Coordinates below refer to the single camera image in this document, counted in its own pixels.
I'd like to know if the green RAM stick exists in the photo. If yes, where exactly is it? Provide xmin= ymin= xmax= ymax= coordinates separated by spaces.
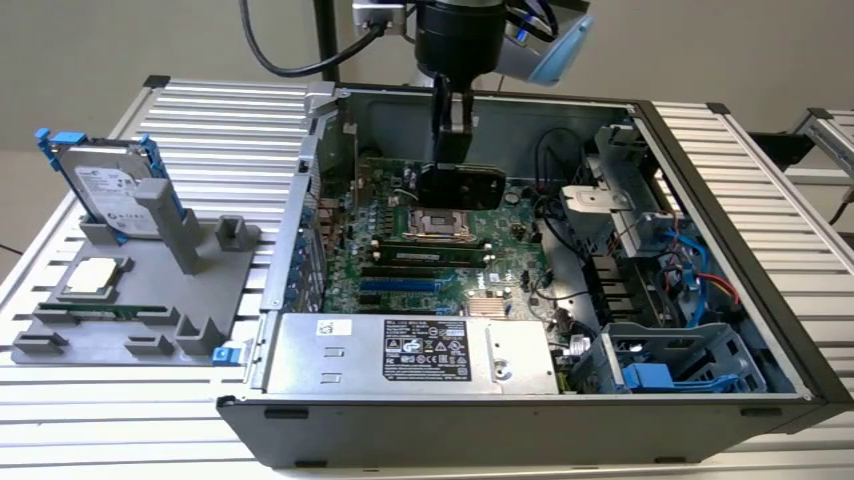
xmin=379 ymin=248 xmax=485 ymax=265
xmin=36 ymin=302 xmax=168 ymax=321

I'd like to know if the silver CPU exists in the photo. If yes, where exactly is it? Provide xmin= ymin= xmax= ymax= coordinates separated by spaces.
xmin=56 ymin=258 xmax=134 ymax=304

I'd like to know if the copper chipset heatsink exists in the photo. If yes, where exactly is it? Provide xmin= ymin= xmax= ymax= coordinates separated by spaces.
xmin=465 ymin=297 xmax=512 ymax=319

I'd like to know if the red wire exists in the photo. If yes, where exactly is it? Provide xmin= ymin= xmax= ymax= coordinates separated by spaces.
xmin=697 ymin=272 xmax=742 ymax=305

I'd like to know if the hard disk in blue carrier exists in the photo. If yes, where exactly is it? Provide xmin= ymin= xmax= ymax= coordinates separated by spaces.
xmin=30 ymin=128 xmax=182 ymax=247

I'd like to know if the grey disk bay cage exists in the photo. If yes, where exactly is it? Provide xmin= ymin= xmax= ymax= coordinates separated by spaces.
xmin=572 ymin=322 xmax=768 ymax=396

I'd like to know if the black expansion slot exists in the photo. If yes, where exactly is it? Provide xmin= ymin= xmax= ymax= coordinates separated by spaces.
xmin=363 ymin=266 xmax=443 ymax=281

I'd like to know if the grey plastic parts rack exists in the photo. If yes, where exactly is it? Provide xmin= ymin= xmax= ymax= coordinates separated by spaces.
xmin=9 ymin=179 xmax=268 ymax=369

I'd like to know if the open grey PC case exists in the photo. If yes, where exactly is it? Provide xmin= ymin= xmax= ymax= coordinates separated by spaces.
xmin=216 ymin=82 xmax=854 ymax=470

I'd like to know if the green motherboard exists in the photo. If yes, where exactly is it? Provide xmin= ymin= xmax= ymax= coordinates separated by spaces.
xmin=319 ymin=177 xmax=555 ymax=319

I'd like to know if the thick black cable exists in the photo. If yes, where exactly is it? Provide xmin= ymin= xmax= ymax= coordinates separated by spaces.
xmin=237 ymin=0 xmax=389 ymax=79

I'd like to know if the silver power supply unit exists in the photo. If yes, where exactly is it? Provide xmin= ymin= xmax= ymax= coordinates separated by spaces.
xmin=262 ymin=312 xmax=561 ymax=396

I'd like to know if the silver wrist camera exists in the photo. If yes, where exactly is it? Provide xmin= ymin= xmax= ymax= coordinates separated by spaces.
xmin=351 ymin=0 xmax=405 ymax=29

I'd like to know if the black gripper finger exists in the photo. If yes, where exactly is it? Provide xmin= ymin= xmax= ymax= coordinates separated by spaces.
xmin=429 ymin=72 xmax=479 ymax=171

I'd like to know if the green graphics card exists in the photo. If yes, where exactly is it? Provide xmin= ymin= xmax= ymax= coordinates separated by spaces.
xmin=340 ymin=122 xmax=507 ymax=211

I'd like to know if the blue wire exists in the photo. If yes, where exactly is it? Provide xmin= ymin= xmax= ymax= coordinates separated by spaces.
xmin=664 ymin=227 xmax=710 ymax=331

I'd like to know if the blue expansion slot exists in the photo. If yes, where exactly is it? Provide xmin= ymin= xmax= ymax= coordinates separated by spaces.
xmin=359 ymin=278 xmax=439 ymax=296

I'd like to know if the silver drive cage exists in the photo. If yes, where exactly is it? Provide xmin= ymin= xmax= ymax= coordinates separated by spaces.
xmin=557 ymin=122 xmax=679 ymax=259

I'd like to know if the blue disk carrier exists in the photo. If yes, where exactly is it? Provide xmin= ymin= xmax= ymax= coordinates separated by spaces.
xmin=619 ymin=362 xmax=742 ymax=394

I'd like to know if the CPU socket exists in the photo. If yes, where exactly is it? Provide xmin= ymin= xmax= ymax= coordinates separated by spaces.
xmin=396 ymin=205 xmax=472 ymax=242

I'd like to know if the blue case latch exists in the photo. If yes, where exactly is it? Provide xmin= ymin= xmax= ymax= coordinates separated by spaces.
xmin=210 ymin=342 xmax=245 ymax=369

